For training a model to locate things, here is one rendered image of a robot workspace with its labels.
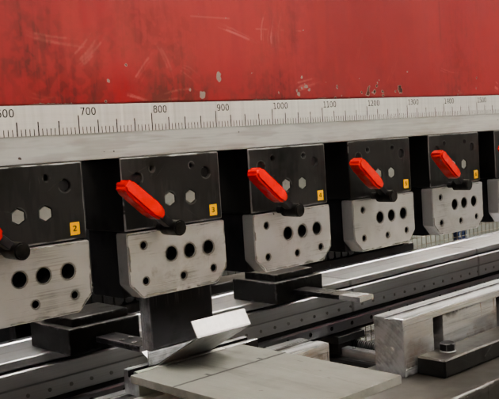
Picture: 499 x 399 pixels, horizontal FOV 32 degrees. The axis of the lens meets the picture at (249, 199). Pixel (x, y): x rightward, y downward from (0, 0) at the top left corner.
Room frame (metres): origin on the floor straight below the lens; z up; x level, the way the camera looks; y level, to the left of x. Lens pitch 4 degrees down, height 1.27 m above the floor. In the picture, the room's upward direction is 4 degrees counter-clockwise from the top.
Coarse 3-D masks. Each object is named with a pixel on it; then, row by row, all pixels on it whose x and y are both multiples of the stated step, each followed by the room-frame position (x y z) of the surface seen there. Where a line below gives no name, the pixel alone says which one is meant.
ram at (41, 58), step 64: (0, 0) 0.89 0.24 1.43; (64, 0) 0.94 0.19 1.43; (128, 0) 1.00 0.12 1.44; (192, 0) 1.07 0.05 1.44; (256, 0) 1.14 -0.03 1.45; (320, 0) 1.23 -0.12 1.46; (384, 0) 1.33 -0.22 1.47; (448, 0) 1.44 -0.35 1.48; (0, 64) 0.89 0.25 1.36; (64, 64) 0.94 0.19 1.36; (128, 64) 1.00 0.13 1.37; (192, 64) 1.06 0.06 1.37; (256, 64) 1.14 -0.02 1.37; (320, 64) 1.22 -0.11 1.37; (384, 64) 1.32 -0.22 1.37; (448, 64) 1.44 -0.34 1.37; (192, 128) 1.06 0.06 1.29; (256, 128) 1.13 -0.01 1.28; (320, 128) 1.22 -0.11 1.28; (384, 128) 1.32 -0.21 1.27; (448, 128) 1.43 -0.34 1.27
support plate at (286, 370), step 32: (224, 352) 1.09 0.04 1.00; (256, 352) 1.07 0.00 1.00; (160, 384) 0.96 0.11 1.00; (192, 384) 0.95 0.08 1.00; (224, 384) 0.94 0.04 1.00; (256, 384) 0.93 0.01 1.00; (288, 384) 0.93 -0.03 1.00; (320, 384) 0.92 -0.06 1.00; (352, 384) 0.91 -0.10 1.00; (384, 384) 0.91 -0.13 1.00
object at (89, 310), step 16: (96, 304) 1.29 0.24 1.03; (48, 320) 1.24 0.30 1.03; (64, 320) 1.21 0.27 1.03; (80, 320) 1.20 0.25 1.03; (96, 320) 1.22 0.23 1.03; (112, 320) 1.23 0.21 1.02; (128, 320) 1.24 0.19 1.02; (32, 336) 1.25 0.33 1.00; (48, 336) 1.22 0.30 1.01; (64, 336) 1.18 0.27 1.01; (80, 336) 1.19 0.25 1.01; (96, 336) 1.20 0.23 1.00; (112, 336) 1.20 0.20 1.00; (128, 336) 1.19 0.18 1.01; (64, 352) 1.19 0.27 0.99; (80, 352) 1.19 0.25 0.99
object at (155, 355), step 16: (192, 288) 1.08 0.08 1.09; (208, 288) 1.10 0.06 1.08; (144, 304) 1.04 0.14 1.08; (160, 304) 1.05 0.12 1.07; (176, 304) 1.07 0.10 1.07; (192, 304) 1.08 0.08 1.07; (208, 304) 1.10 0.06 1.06; (144, 320) 1.05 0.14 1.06; (160, 320) 1.05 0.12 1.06; (176, 320) 1.06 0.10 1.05; (192, 320) 1.08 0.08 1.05; (144, 336) 1.05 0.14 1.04; (160, 336) 1.05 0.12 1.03; (176, 336) 1.06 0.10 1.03; (192, 336) 1.08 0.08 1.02; (160, 352) 1.06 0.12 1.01
